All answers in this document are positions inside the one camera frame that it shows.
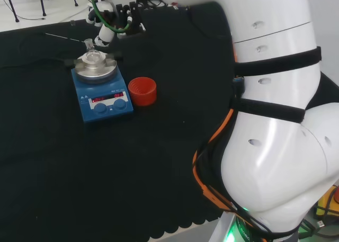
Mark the black bench cloth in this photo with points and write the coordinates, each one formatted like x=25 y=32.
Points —
x=79 y=173

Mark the silver usb plug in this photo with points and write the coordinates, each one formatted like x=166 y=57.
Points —
x=320 y=223

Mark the heater with blue base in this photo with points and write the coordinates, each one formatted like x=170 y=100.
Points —
x=87 y=93

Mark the thin glass rod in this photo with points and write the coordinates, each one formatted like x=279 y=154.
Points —
x=62 y=37

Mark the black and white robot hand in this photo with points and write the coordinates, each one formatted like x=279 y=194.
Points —
x=129 y=19

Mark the red ribbed plastic cup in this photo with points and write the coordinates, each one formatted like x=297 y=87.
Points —
x=143 y=96

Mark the clear round-bottom glass flask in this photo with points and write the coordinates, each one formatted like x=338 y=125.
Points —
x=93 y=57

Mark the yellow stop button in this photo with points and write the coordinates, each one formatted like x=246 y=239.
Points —
x=327 y=199

